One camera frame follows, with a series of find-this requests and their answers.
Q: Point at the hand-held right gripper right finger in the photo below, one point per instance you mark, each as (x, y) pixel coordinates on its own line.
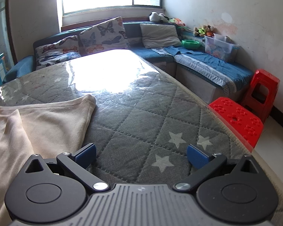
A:
(198, 157)

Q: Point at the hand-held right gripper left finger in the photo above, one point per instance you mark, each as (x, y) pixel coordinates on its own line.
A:
(86, 156)

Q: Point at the cream garment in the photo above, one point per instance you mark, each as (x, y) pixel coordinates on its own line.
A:
(49, 122)

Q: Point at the red stool with holed seat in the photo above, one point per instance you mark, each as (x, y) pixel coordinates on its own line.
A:
(235, 117)

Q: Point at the patterned sofa cover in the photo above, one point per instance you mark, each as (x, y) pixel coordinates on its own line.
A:
(202, 71)

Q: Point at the blue cloth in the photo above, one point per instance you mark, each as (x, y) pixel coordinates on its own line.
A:
(198, 56)

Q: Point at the tall red plastic stool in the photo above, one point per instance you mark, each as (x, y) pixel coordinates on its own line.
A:
(264, 77)

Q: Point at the small butterfly print pillow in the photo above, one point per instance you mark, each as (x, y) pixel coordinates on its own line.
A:
(56, 51)

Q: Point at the clear plastic storage box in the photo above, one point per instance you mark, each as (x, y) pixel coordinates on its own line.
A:
(218, 48)

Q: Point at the green plastic bowl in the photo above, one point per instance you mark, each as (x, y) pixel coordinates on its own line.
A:
(191, 44)

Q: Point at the large butterfly print pillow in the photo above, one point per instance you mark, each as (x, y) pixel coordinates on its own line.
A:
(103, 35)

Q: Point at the grey pillow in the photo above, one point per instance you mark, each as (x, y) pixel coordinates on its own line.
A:
(159, 36)

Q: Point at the brown plush toys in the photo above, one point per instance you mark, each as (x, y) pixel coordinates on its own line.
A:
(206, 30)

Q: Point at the colourful plastic toy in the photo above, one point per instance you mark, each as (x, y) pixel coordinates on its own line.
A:
(178, 23)

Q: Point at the blue corner sofa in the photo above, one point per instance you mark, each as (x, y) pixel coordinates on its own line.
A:
(134, 29)

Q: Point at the white plush toy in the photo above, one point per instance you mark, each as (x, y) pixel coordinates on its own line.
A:
(155, 17)

